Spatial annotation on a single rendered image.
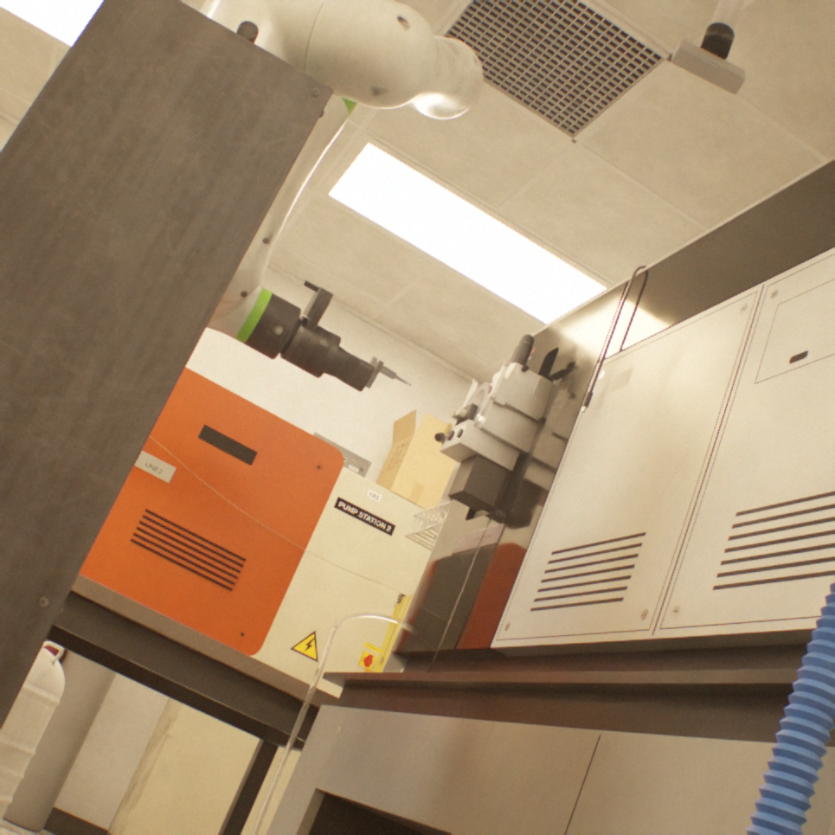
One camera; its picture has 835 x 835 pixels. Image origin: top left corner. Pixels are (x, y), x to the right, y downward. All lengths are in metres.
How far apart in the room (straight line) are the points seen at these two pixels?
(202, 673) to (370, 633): 3.01
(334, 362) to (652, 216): 2.45
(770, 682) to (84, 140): 0.76
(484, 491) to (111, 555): 0.66
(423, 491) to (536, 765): 3.99
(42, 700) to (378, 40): 2.64
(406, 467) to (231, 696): 3.23
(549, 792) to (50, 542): 0.53
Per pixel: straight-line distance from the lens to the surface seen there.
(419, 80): 1.36
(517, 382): 1.83
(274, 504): 2.03
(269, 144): 1.11
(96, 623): 1.93
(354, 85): 1.35
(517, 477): 1.79
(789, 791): 0.76
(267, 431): 2.05
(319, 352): 1.72
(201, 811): 4.77
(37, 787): 4.75
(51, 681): 3.58
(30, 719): 3.57
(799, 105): 3.44
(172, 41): 1.14
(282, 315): 1.71
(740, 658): 1.13
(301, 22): 1.36
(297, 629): 4.83
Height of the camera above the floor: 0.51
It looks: 20 degrees up
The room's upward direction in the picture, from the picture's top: 24 degrees clockwise
